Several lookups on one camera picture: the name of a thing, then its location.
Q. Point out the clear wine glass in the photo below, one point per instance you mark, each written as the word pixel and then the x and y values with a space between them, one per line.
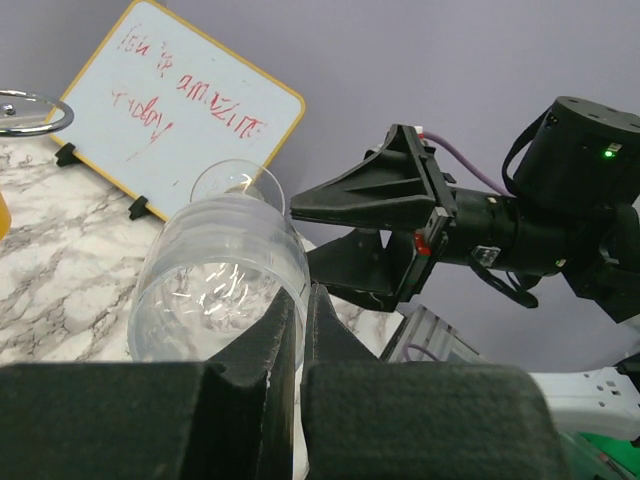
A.
pixel 216 266

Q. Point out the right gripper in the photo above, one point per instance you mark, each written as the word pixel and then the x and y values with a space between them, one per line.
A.
pixel 396 186

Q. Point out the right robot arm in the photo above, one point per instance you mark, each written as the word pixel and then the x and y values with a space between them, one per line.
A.
pixel 565 206

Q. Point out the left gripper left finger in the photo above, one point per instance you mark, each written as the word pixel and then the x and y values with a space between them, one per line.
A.
pixel 229 417

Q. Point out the orange plastic wine glass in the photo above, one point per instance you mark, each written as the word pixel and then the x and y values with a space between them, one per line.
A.
pixel 5 218

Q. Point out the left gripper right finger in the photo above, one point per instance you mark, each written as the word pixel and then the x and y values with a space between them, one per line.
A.
pixel 367 419

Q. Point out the whiteboard with yellow frame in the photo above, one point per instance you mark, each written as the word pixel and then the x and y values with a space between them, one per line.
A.
pixel 159 102

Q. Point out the chrome wine glass rack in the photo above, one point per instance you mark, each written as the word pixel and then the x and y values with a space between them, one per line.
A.
pixel 27 114

